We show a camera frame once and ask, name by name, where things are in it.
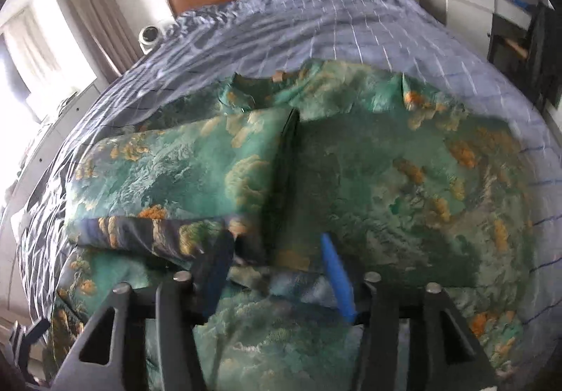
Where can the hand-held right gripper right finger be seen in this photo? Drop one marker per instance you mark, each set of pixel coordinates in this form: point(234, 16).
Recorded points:
point(339, 281)

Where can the small white fan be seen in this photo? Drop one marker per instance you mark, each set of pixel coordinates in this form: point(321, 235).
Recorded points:
point(149, 35)

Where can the beige curtain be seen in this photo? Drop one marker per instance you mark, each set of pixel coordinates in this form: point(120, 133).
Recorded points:
point(96, 9)

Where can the dark jacket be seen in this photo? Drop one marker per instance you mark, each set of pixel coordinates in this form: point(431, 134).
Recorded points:
point(544, 53)

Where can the blue cloth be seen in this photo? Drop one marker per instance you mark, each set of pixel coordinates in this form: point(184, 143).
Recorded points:
point(522, 3)

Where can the sheer white window curtain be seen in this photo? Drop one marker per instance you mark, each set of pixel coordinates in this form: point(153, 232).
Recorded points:
point(30, 48)

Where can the white window cabinet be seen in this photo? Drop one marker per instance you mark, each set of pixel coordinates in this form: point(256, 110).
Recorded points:
point(39, 154)

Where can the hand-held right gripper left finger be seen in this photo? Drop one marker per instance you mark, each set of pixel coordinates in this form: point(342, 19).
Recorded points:
point(214, 281)

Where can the wooden chair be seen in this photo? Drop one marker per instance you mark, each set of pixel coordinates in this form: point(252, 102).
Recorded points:
point(513, 46)

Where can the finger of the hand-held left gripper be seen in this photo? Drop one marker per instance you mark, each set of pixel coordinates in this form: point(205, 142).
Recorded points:
point(38, 327)

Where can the green landscape print jacket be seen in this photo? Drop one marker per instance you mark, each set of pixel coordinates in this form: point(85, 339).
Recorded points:
point(373, 162)

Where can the bed with blue checked cover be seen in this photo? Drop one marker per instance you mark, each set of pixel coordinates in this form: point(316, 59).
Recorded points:
point(325, 22)

